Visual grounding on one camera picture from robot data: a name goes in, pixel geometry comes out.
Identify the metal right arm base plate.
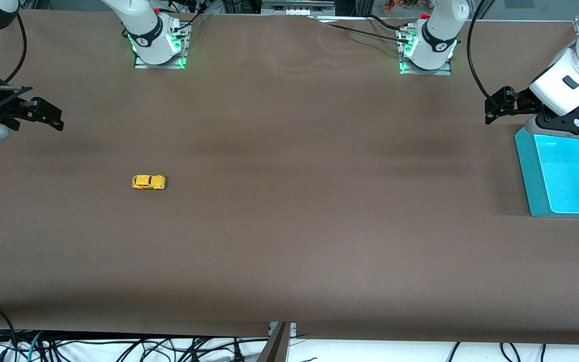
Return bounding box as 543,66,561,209
134,23,188,70

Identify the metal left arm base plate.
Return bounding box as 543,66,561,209
399,28,453,76

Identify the teal floor cable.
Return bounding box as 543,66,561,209
27,331,45,362

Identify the small metal table bracket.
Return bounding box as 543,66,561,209
268,322,298,337

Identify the teal plastic bin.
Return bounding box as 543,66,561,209
514,126,579,219

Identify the grey support beam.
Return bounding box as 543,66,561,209
256,322,291,362

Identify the long black base cable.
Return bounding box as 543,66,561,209
312,17,413,46

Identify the yellow beetle toy car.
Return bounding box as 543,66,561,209
131,174,167,191

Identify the orange background object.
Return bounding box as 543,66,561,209
382,0,433,13

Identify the white power strip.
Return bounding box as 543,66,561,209
262,1,335,16

